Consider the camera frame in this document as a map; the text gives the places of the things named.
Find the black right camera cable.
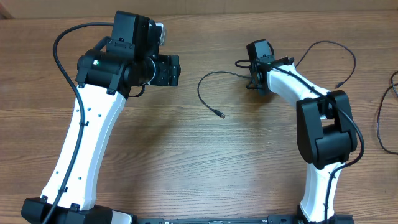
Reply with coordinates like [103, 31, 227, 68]
[234, 58, 365, 223]

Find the black camera cable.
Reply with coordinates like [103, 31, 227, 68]
[42, 22, 114, 224]
[234, 58, 365, 223]

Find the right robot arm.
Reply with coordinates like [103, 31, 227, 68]
[246, 39, 358, 223]

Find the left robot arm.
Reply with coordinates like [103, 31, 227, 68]
[21, 11, 181, 223]

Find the black grey-plug USB-C cable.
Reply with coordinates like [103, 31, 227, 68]
[197, 70, 252, 119]

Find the black left camera cable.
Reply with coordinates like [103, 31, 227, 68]
[42, 22, 114, 224]

